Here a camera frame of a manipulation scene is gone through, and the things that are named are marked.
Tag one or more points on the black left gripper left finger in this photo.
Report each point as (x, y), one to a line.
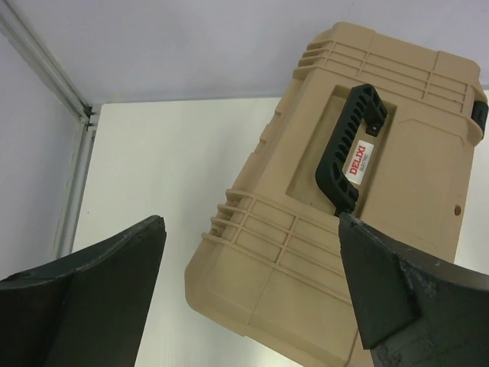
(88, 308)

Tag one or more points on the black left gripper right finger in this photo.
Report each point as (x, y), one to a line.
(412, 308)

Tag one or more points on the tan plastic tool box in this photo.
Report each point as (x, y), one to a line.
(369, 124)

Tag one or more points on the aluminium frame post left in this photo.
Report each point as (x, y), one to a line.
(47, 134)

